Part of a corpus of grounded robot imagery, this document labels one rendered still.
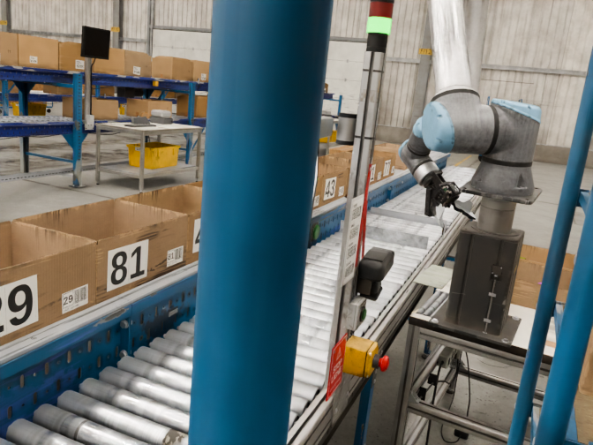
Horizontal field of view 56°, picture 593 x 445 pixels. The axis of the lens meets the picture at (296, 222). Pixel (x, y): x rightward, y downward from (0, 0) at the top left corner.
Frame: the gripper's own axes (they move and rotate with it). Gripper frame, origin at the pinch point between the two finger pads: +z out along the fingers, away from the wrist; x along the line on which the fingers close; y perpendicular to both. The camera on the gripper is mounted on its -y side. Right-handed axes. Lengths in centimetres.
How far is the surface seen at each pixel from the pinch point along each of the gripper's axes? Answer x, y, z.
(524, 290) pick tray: 24.9, -17.5, 24.0
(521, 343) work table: -3.5, -4.9, 43.6
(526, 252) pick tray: 71, -47, -2
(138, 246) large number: -107, 6, -16
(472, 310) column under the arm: -12.1, -5.0, 28.3
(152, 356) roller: -111, -6, 11
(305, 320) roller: -60, -18, 9
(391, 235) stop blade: 28, -71, -42
